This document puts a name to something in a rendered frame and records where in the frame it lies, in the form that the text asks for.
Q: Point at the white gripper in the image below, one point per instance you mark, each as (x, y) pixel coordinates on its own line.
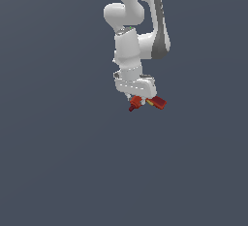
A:
(137, 86)

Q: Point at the red and yellow toy tool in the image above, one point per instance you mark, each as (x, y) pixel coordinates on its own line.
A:
(151, 102)

